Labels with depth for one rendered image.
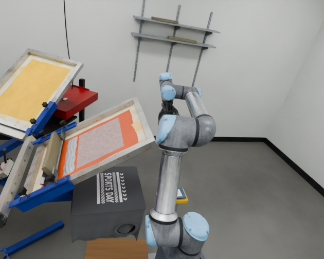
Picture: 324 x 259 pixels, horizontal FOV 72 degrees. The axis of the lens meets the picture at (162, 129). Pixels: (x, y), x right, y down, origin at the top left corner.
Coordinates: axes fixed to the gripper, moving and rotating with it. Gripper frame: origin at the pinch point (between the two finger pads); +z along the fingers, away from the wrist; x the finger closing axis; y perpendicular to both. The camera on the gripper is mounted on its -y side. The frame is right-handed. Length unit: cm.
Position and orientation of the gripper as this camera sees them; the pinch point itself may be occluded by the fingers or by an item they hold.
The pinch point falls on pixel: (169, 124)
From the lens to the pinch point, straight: 147.5
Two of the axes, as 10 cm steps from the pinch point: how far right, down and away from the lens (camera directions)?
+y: 2.5, 5.2, -8.1
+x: 9.6, -2.3, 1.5
